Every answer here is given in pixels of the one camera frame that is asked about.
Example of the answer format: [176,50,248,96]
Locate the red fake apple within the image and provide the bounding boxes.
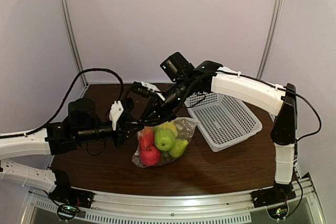
[139,146,161,166]

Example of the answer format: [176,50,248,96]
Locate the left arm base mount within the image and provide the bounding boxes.
[46,188,95,222]

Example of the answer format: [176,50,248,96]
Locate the left aluminium frame post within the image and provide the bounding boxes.
[60,0,83,72]

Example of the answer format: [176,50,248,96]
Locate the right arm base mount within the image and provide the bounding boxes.
[250,185,296,221]

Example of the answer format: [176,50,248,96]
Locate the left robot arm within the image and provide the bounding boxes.
[1,119,138,203]

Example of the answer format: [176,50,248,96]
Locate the right aluminium frame post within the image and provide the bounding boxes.
[257,0,284,79]

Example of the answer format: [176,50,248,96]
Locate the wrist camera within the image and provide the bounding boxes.
[132,81,161,98]
[109,100,124,131]

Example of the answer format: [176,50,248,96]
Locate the green fake apple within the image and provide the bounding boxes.
[154,129,175,151]

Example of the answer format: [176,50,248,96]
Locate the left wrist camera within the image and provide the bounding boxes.
[109,100,124,131]

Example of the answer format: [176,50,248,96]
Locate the yellow fake lemon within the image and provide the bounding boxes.
[157,122,178,136]

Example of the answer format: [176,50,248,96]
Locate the white perforated plastic basket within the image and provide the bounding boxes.
[185,93,263,152]

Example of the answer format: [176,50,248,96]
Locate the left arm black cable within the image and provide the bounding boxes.
[0,67,124,141]

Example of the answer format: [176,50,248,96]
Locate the aluminium frame post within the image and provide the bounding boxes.
[60,0,83,72]
[257,0,284,79]

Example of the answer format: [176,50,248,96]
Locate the front aluminium rail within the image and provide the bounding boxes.
[18,177,326,223]

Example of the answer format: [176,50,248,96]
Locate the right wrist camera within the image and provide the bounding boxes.
[132,81,161,98]

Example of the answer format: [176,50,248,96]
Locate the clear zip top bag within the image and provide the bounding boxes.
[132,117,199,168]

